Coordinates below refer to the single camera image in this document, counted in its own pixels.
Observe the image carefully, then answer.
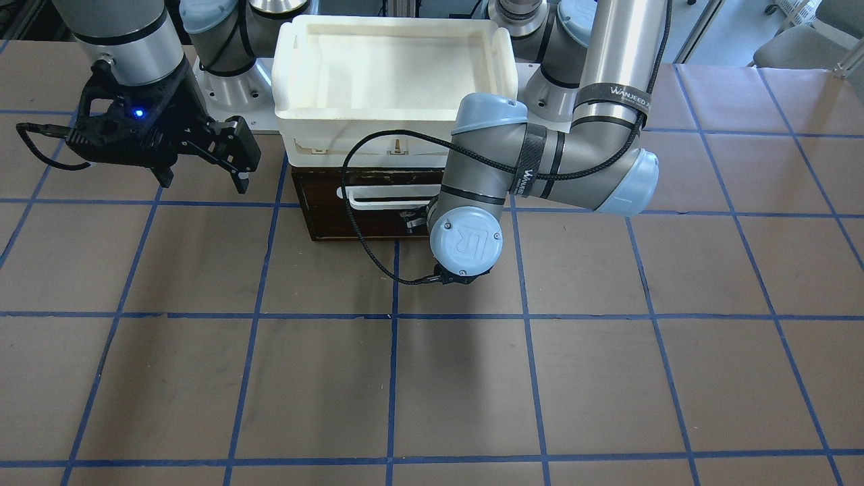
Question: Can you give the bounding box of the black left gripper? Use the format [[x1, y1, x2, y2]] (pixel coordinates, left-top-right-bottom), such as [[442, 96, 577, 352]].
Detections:
[[398, 200, 437, 237]]

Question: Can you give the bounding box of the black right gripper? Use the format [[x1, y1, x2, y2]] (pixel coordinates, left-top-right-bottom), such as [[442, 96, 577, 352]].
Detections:
[[65, 59, 261, 194]]

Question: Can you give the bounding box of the light wooden drawer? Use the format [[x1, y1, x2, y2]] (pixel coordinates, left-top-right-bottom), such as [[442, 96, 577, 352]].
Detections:
[[290, 166, 443, 241]]

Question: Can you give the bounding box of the white drawer handle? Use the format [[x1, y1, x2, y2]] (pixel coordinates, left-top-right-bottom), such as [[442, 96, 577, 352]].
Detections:
[[335, 184, 440, 211]]

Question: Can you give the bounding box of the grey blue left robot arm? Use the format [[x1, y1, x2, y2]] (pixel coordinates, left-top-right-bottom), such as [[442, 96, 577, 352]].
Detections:
[[426, 1, 672, 284]]

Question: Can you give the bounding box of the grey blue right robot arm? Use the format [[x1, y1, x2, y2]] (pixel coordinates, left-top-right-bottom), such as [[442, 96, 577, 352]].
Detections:
[[55, 1, 261, 194]]

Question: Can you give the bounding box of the white plastic tray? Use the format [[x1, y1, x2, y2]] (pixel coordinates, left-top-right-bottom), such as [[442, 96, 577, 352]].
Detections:
[[272, 15, 518, 168]]

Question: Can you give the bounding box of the black braided cable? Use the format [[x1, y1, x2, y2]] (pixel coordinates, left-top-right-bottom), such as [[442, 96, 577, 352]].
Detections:
[[340, 0, 673, 287]]

